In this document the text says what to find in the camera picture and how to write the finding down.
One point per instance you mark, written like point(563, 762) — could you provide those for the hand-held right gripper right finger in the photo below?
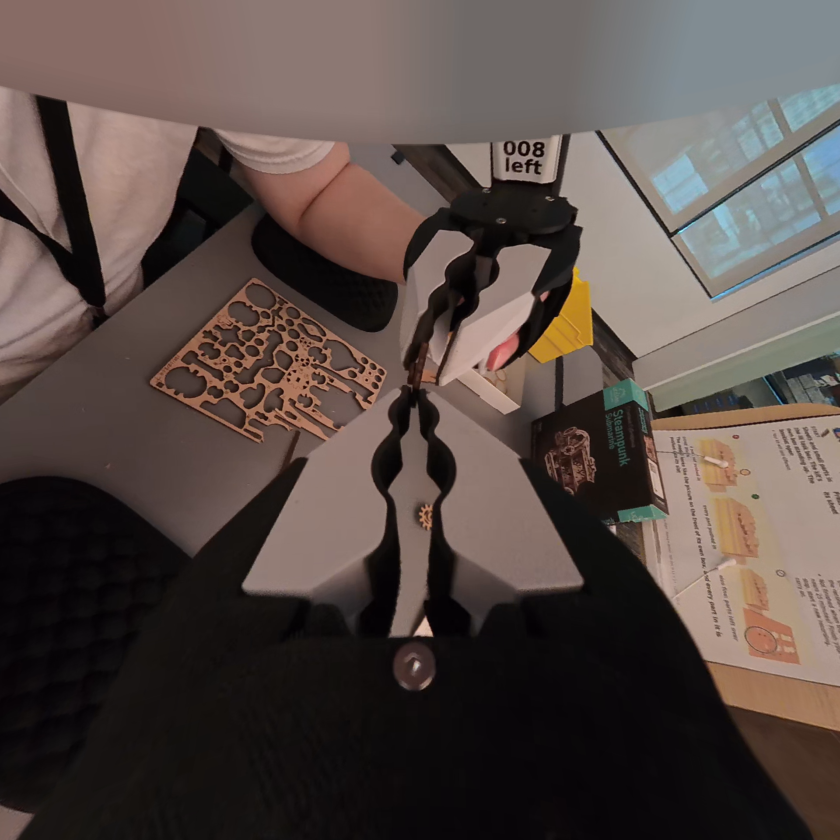
point(512, 525)

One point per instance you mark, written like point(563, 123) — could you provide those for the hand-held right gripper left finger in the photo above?
point(315, 525)

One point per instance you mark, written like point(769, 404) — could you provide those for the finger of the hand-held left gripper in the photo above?
point(426, 269)
point(512, 295)

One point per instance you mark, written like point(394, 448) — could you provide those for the dark wooden model part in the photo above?
point(416, 367)

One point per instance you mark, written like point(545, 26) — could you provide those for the black model kit box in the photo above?
point(590, 446)

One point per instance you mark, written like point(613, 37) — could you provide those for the laser-cut wooden parts sheet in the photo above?
point(296, 377)

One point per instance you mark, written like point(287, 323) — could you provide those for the person's left hand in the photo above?
point(505, 353)

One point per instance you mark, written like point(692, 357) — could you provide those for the yellow plastic bin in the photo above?
point(571, 321)

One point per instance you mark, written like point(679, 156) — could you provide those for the thin dark wooden stick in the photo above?
point(291, 449)

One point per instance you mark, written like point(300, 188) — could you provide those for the small wooden gear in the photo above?
point(426, 516)

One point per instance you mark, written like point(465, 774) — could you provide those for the white illustrated instruction booklet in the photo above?
point(499, 394)

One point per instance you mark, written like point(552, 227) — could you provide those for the black padded wrist rest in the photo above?
point(328, 295)
point(65, 623)

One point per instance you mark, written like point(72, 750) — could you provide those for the white laminated instruction sheet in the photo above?
point(754, 558)

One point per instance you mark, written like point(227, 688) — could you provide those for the person in white shirt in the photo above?
point(131, 197)

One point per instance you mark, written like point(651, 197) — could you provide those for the light wooden side table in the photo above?
point(787, 692)

